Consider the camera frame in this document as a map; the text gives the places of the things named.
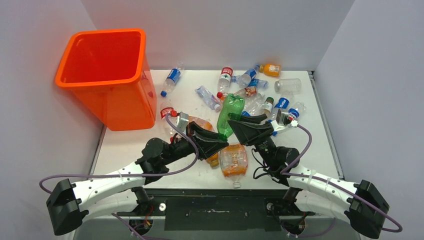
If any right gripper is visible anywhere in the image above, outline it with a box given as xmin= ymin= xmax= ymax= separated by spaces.
xmin=227 ymin=113 xmax=277 ymax=167

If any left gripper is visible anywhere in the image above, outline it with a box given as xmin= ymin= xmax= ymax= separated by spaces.
xmin=161 ymin=122 xmax=228 ymax=165

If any large crushed orange tea bottle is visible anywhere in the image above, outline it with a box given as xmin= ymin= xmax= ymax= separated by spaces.
xmin=186 ymin=116 xmax=215 ymax=132

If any small orange juice bottle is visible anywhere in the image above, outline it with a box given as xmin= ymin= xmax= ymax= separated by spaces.
xmin=206 ymin=153 xmax=220 ymax=168

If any green plastic bottle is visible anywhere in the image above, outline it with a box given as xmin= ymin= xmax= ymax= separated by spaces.
xmin=216 ymin=93 xmax=245 ymax=141

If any crushed orange tea bottle front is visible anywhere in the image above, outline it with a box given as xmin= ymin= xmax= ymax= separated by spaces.
xmin=219 ymin=144 xmax=249 ymax=189

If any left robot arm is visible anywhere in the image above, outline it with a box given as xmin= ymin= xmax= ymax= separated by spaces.
xmin=46 ymin=122 xmax=229 ymax=236

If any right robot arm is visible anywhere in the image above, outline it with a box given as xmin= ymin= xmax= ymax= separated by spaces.
xmin=228 ymin=113 xmax=390 ymax=239

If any blue label bottle near bin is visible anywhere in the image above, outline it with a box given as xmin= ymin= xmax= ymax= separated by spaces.
xmin=160 ymin=62 xmax=185 ymax=98

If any orange plastic bin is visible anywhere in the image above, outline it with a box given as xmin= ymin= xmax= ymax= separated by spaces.
xmin=55 ymin=28 xmax=157 ymax=131

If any blue label clear bottle centre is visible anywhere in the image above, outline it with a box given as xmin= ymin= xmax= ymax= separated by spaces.
xmin=241 ymin=93 xmax=265 ymax=117

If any green cap tea bottle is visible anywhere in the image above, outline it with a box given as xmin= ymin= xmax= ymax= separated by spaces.
xmin=261 ymin=96 xmax=274 ymax=118

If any brown label red cap bottle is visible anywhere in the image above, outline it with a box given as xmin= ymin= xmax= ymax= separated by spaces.
xmin=233 ymin=86 xmax=257 ymax=99

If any pepsi bottle upper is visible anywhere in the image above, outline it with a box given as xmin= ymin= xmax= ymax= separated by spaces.
xmin=270 ymin=91 xmax=294 ymax=120

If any pepsi bottle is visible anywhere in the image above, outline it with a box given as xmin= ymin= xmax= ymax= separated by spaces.
xmin=270 ymin=91 xmax=294 ymax=120
xmin=279 ymin=101 xmax=306 ymax=129

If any pepsi bottle lower right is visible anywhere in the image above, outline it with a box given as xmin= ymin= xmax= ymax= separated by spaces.
xmin=279 ymin=101 xmax=306 ymax=129

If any slim orange label bottle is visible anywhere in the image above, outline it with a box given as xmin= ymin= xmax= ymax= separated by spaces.
xmin=220 ymin=93 xmax=229 ymax=102

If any crushed clear water bottle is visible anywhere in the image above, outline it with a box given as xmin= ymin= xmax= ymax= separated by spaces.
xmin=194 ymin=85 xmax=221 ymax=112

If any light blue crushed bottle back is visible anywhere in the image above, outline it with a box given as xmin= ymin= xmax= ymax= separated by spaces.
xmin=231 ymin=75 xmax=269 ymax=89

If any blue label bottle at back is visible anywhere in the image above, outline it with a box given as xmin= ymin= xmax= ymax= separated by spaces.
xmin=236 ymin=65 xmax=260 ymax=88

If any clear bottle red label red cap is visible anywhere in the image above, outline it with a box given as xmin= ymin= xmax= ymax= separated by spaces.
xmin=159 ymin=101 xmax=180 ymax=136

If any red white label bottle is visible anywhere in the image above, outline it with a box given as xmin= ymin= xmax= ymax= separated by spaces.
xmin=216 ymin=66 xmax=233 ymax=99

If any clear wide plastic jar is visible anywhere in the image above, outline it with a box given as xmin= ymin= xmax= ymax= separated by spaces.
xmin=274 ymin=78 xmax=302 ymax=94

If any orange juice bottle at back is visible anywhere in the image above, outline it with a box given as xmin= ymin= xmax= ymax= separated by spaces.
xmin=259 ymin=63 xmax=282 ymax=78

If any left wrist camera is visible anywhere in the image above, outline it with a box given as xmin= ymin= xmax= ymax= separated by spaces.
xmin=175 ymin=112 xmax=190 ymax=132

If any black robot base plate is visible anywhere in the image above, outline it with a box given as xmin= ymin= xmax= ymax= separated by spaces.
xmin=118 ymin=188 xmax=304 ymax=232

